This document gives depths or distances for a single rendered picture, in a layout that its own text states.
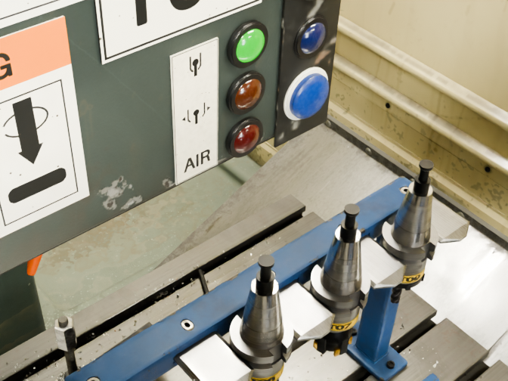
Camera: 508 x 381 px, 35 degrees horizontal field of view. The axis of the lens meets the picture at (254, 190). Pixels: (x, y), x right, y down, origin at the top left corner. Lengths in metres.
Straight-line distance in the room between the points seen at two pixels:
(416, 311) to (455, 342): 0.07
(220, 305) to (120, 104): 0.45
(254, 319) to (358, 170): 0.87
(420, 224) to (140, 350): 0.33
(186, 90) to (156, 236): 1.38
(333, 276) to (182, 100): 0.44
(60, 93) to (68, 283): 1.36
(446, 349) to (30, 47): 0.97
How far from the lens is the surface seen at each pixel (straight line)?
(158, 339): 0.80
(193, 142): 0.45
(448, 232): 0.95
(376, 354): 1.18
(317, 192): 1.59
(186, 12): 0.40
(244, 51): 0.44
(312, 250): 0.88
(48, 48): 0.37
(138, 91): 0.41
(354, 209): 0.79
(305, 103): 0.49
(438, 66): 1.42
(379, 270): 0.89
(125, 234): 1.81
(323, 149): 1.65
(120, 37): 0.39
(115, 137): 0.42
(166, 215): 1.85
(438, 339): 1.26
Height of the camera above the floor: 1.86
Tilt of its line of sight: 42 degrees down
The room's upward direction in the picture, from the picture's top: 3 degrees clockwise
